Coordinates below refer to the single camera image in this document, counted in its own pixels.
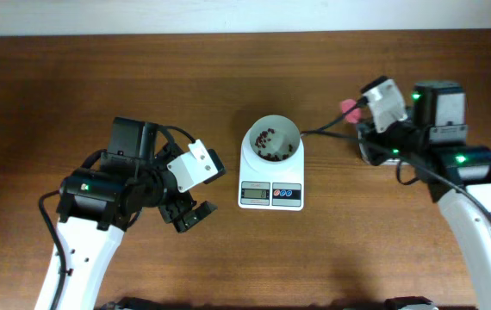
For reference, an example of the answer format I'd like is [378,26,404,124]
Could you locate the red beans in bowl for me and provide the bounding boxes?
[252,128,295,162]

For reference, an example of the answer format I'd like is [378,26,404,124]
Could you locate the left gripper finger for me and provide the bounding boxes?
[158,200,196,224]
[173,201,218,233]

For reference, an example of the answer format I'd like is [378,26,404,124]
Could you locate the pink measuring scoop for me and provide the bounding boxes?
[340,99,362,124]

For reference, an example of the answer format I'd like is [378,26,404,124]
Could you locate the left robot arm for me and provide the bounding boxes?
[35,117,226,309]

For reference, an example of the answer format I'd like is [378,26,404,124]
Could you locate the clear plastic bean container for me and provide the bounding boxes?
[355,121,409,166]

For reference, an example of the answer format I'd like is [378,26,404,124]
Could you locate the white digital kitchen scale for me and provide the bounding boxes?
[238,133,306,211]

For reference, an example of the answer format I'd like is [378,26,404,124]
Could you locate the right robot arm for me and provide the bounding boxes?
[357,76,491,309]

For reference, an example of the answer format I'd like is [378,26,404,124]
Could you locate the white round bowl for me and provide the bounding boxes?
[245,115,301,162]

